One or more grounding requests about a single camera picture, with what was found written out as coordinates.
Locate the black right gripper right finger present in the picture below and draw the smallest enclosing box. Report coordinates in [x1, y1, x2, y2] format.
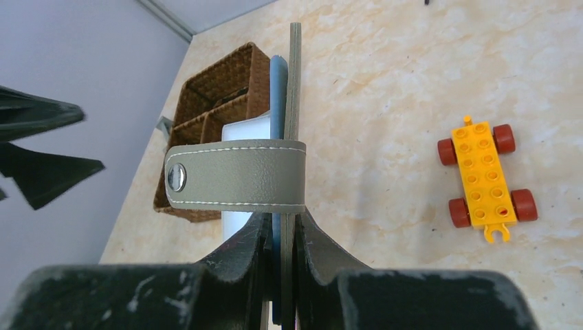
[295, 212, 538, 329]

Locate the blue credit card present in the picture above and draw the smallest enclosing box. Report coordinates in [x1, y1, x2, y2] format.
[269, 55, 288, 326]

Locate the brown wicker basket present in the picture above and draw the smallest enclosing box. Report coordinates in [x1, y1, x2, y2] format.
[153, 41, 272, 224]

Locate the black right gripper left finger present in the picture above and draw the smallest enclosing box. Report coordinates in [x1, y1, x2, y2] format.
[1, 213, 271, 329]

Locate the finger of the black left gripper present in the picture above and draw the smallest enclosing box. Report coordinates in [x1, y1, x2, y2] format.
[1, 86, 85, 142]
[1, 142, 105, 210]

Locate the yellow red toy brick car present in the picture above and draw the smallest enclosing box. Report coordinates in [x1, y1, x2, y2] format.
[437, 115, 538, 243]

